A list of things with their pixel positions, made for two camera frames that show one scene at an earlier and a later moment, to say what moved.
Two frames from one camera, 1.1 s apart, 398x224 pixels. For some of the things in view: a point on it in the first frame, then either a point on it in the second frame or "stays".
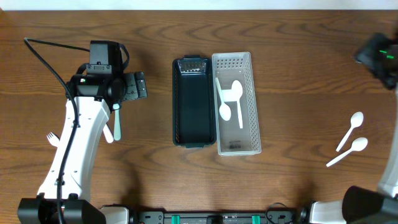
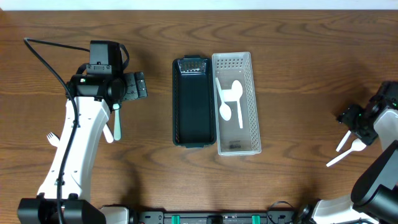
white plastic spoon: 237,91 stays
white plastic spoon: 357,145 stays
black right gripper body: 374,58 → 348,117
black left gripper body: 137,85 stays
